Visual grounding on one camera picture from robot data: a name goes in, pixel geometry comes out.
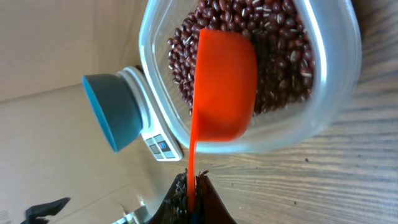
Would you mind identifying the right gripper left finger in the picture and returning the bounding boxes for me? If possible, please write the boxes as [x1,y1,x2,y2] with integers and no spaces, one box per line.
[147,170,190,224]

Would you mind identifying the clear plastic container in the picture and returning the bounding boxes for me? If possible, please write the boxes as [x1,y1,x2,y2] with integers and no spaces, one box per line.
[139,0,362,154]

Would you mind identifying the red measuring scoop blue handle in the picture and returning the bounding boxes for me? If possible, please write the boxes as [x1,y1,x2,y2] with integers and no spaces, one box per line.
[187,29,257,212]

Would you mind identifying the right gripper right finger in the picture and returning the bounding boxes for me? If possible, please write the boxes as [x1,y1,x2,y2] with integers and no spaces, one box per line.
[195,170,236,224]

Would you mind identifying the blue bowl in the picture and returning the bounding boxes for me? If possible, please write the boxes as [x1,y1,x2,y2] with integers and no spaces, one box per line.
[82,74,143,152]

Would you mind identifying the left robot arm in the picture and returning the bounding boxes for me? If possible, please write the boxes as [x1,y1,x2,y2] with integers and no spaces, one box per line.
[21,197,70,224]

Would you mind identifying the white kitchen scale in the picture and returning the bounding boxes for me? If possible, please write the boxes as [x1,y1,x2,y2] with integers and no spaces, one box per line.
[116,67,183,162]

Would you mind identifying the red adzuki beans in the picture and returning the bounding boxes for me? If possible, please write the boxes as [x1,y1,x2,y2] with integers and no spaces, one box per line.
[167,0,315,115]

